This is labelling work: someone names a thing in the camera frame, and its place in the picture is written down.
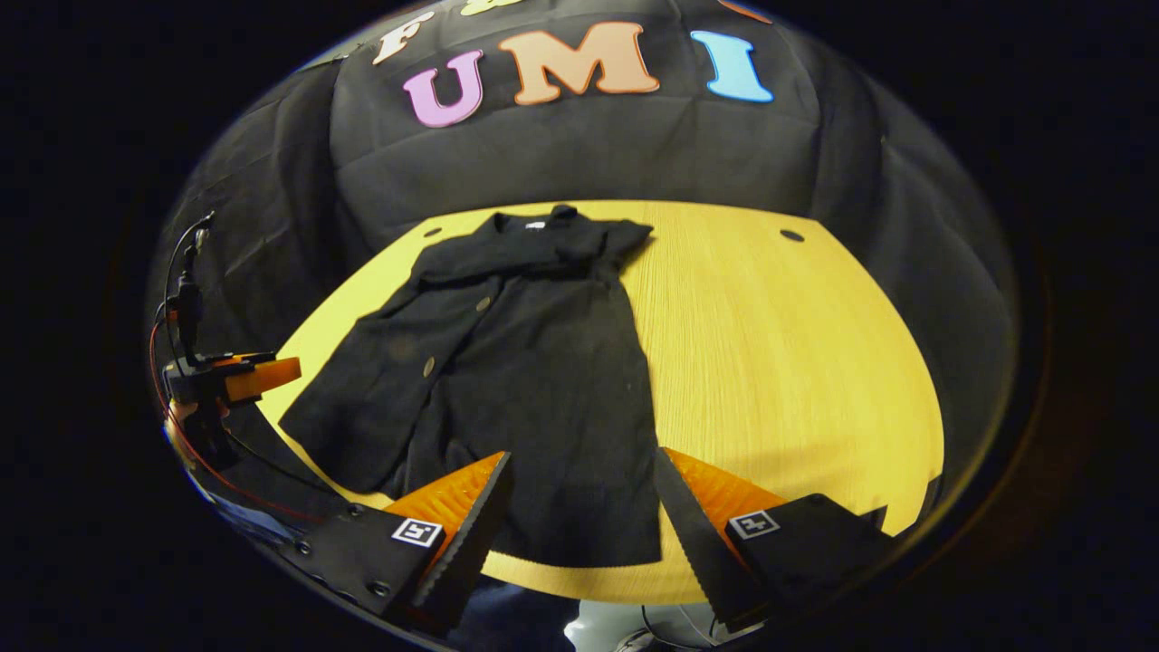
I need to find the black backdrop cloth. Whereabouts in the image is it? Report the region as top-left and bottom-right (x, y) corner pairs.
(149, 0), (1020, 544)

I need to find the red cable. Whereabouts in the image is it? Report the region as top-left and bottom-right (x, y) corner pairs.
(148, 319), (322, 526)

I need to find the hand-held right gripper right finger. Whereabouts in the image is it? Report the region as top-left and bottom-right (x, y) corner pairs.
(654, 446), (902, 633)

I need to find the person's blue jeans leg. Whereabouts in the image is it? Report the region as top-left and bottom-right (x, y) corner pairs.
(448, 580), (580, 652)

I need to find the black buttoned garment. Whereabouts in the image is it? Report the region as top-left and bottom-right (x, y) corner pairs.
(278, 205), (665, 569)

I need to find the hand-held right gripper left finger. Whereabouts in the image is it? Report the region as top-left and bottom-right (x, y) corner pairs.
(281, 451), (515, 635)

